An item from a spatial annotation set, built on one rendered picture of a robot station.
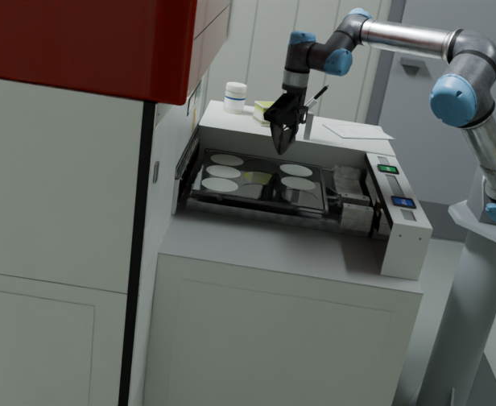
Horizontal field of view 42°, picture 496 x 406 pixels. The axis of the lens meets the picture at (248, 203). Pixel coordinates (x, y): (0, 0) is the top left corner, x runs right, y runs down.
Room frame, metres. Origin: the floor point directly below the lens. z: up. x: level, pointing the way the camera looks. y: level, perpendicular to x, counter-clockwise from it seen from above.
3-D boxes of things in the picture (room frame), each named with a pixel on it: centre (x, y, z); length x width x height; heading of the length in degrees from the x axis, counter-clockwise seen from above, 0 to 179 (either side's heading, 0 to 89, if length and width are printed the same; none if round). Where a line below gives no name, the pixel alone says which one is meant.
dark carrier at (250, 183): (1.72, -0.03, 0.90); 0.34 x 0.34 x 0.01; 0
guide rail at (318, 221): (1.60, -0.09, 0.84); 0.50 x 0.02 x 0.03; 90
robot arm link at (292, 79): (1.88, -0.08, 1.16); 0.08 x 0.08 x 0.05
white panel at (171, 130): (1.53, 0.20, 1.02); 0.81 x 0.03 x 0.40; 0
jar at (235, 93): (2.17, 0.10, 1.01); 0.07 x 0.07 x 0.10
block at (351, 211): (1.59, -0.29, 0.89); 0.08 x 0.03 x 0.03; 90
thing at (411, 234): (1.66, -0.39, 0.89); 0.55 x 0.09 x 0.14; 0
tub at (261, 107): (2.07, -0.02, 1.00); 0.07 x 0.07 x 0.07; 27
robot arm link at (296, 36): (1.88, -0.08, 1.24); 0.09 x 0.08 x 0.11; 55
